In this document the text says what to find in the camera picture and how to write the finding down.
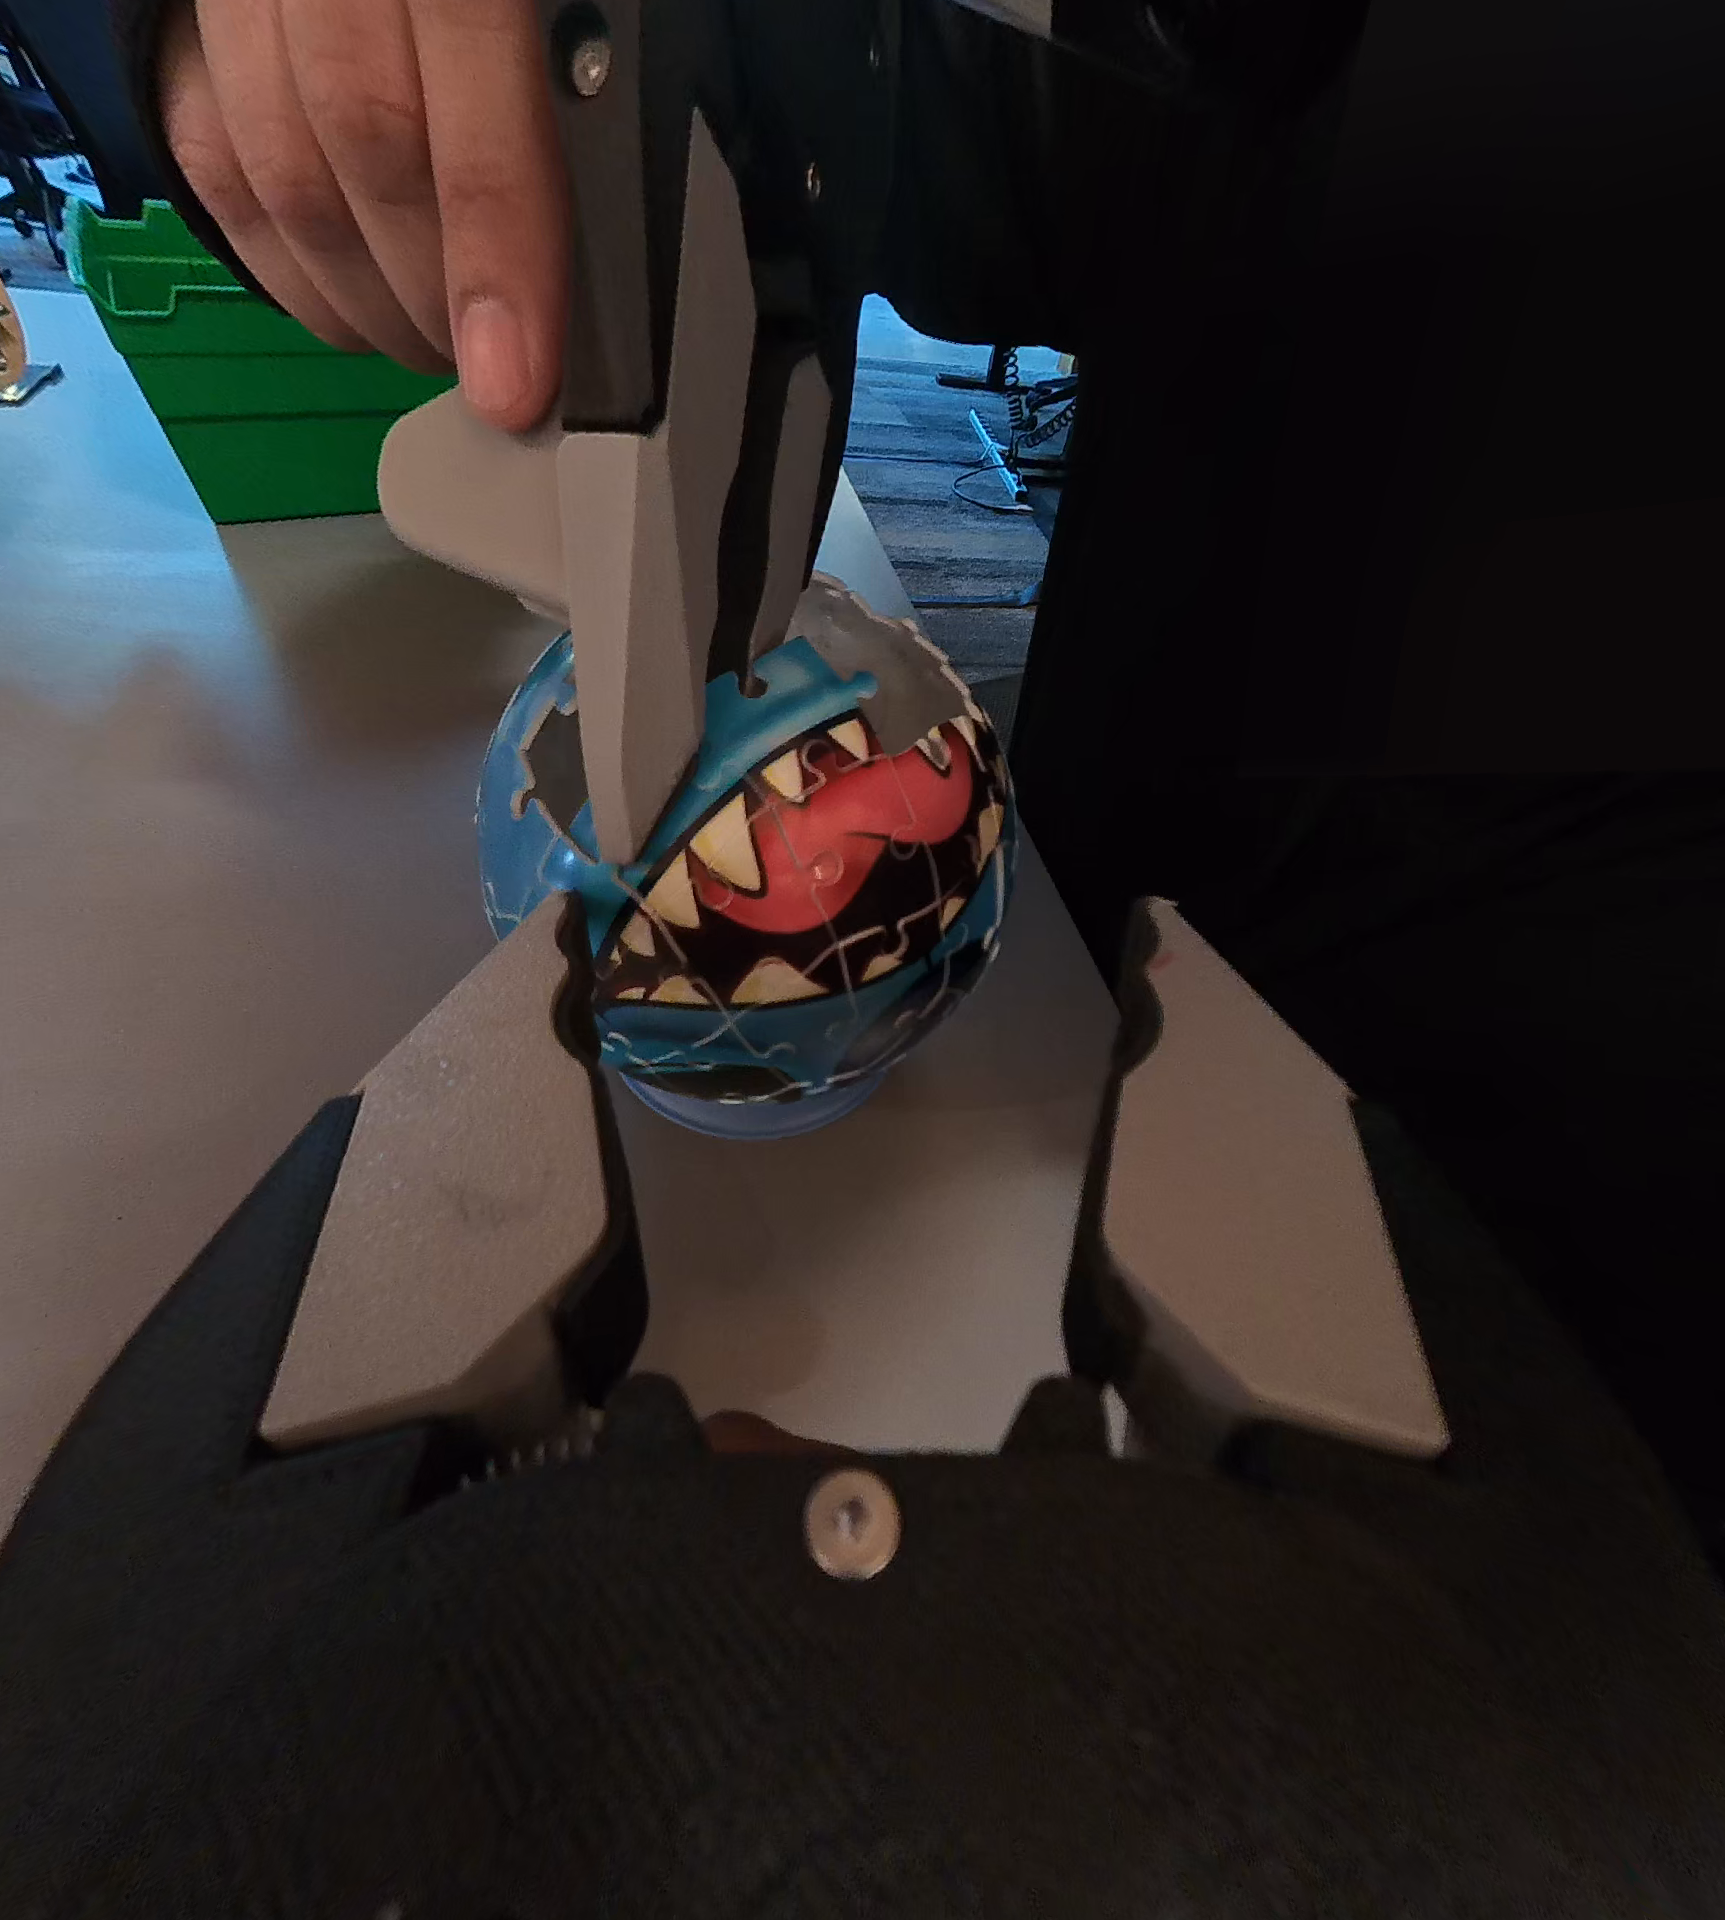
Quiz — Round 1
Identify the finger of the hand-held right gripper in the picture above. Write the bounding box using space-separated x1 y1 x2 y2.
557 113 751 876
707 353 859 708

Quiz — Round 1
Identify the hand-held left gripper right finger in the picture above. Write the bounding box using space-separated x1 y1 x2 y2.
1065 895 1453 1465

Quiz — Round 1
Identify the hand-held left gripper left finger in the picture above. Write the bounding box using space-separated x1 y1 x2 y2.
259 896 649 1455

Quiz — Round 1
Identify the blue puzzle piece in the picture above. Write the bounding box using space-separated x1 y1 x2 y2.
713 637 883 738

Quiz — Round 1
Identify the blue monster puzzle ball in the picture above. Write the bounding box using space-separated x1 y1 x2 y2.
477 575 1021 1120

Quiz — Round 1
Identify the person's right hand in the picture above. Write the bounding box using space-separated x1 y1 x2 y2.
149 0 570 439

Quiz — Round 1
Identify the green plastic bin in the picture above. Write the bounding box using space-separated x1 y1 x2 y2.
63 194 463 529

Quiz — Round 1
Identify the black coiled cable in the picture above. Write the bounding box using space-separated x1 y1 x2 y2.
936 344 1080 452

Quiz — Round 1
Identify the blue ball stand ring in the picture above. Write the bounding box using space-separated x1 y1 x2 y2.
619 1051 897 1142

